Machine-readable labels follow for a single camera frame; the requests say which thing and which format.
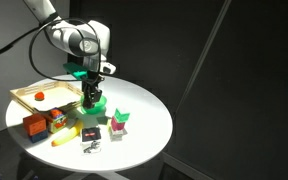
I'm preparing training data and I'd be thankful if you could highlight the orange open cube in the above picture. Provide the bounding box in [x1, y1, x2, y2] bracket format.
[22, 113, 48, 137]

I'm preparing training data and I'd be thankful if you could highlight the wooden slatted crate tray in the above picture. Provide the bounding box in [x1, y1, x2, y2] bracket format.
[9, 80, 85, 114]

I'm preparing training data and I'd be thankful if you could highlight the small orange-red toy fruit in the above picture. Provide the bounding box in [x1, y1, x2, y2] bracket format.
[34, 91, 46, 101]

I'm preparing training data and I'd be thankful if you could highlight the white table pedestal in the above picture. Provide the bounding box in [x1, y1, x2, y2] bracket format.
[62, 171, 132, 180]

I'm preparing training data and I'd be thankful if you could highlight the green cube block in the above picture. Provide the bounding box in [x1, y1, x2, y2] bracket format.
[113, 108, 131, 124]

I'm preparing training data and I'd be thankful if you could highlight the pale grey cube block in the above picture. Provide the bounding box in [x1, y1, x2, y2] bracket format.
[108, 125, 129, 143]

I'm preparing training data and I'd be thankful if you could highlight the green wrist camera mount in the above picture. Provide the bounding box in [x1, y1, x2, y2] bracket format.
[62, 62, 97, 81]

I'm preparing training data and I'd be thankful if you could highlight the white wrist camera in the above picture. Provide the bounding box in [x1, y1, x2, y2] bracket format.
[98, 61, 117, 75]

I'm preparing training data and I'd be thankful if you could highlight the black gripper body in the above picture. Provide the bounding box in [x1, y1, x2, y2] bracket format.
[81, 73, 104, 97]

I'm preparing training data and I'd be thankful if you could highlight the black-topped picture block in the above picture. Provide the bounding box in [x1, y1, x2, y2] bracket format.
[80, 126, 103, 155]

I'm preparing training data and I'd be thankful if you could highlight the multicoloured open cube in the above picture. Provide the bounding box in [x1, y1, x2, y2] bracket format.
[43, 107, 69, 134]

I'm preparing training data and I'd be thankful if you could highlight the yellow toy banana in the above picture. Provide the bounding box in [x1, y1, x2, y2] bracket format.
[51, 119, 84, 148]

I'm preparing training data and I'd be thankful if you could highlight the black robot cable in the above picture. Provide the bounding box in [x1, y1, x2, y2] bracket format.
[0, 18, 102, 83]

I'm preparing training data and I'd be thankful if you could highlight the green plastic bowl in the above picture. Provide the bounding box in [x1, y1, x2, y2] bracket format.
[80, 94, 108, 115]

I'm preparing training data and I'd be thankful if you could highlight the pink cube block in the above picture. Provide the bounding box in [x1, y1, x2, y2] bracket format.
[110, 115, 128, 132]

